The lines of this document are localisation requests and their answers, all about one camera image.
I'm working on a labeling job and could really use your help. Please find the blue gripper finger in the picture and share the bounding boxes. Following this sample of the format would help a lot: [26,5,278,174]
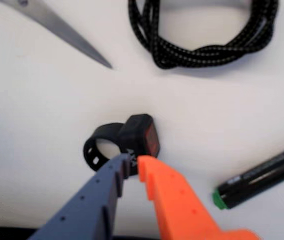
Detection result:
[28,153,130,240]

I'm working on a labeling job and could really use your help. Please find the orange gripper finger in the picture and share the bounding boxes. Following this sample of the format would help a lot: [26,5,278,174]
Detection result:
[137,154,260,240]

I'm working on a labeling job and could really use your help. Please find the black bike light red lens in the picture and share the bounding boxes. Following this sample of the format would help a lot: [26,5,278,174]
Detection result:
[83,113,162,180]

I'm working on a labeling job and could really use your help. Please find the black marker green cap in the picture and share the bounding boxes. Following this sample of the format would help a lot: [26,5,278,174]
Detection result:
[211,141,284,210]

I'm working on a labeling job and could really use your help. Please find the black braided USB cable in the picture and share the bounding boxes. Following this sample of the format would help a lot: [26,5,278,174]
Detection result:
[128,0,280,71]

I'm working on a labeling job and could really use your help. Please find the teal handled scissors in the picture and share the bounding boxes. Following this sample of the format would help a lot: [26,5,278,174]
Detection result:
[0,0,114,70]

